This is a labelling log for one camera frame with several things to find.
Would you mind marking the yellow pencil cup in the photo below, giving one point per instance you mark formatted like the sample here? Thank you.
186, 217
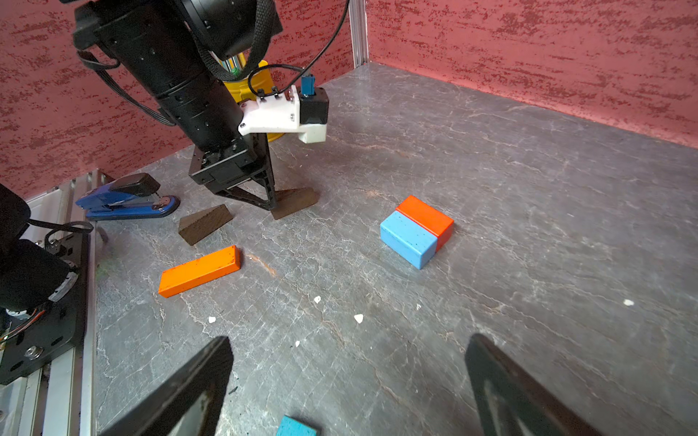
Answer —
240, 91

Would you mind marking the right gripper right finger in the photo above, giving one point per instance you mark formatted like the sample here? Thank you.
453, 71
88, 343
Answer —
510, 401

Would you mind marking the light blue rectangular block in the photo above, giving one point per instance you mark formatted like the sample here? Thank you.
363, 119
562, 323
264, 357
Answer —
408, 239

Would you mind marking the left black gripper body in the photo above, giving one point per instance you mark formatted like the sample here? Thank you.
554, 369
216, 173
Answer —
240, 162

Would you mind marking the blue stapler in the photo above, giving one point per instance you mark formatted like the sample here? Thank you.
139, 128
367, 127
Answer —
128, 198

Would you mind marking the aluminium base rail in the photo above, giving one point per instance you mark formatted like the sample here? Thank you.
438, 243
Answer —
58, 398

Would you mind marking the dark brown wedge block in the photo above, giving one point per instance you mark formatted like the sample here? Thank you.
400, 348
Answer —
196, 227

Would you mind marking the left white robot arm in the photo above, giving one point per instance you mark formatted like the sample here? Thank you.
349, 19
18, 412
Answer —
183, 53

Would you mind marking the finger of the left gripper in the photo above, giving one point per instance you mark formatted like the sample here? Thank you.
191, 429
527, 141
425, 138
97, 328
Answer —
265, 177
239, 194

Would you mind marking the orange flat block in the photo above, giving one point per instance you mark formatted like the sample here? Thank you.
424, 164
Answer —
202, 270

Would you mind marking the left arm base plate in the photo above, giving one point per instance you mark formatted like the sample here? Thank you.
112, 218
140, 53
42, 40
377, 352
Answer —
43, 287

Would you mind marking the teal flat block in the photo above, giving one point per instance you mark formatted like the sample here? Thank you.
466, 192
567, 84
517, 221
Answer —
292, 427

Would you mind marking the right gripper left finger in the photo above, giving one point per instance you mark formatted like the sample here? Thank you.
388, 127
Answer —
189, 402

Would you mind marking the red rectangular block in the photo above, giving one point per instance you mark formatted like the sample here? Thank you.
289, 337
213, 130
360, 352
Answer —
435, 222

